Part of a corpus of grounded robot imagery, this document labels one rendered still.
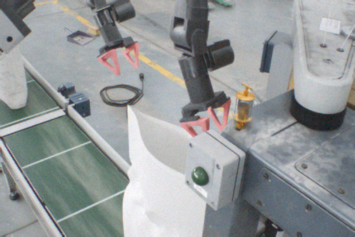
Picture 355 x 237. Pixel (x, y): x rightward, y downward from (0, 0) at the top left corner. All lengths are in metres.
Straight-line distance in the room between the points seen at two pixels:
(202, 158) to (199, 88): 0.33
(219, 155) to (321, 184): 0.14
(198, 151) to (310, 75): 0.20
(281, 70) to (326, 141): 0.41
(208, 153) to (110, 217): 1.23
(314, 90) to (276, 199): 0.17
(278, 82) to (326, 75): 0.40
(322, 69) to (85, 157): 1.59
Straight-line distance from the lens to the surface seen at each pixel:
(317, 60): 0.66
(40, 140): 2.23
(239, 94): 0.58
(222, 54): 0.91
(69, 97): 2.54
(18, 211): 2.40
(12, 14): 0.69
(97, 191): 1.87
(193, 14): 0.83
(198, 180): 0.57
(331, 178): 0.55
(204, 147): 0.56
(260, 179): 0.57
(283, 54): 0.98
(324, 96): 0.61
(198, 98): 0.88
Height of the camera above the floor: 1.67
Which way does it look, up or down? 33 degrees down
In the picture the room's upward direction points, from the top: 3 degrees clockwise
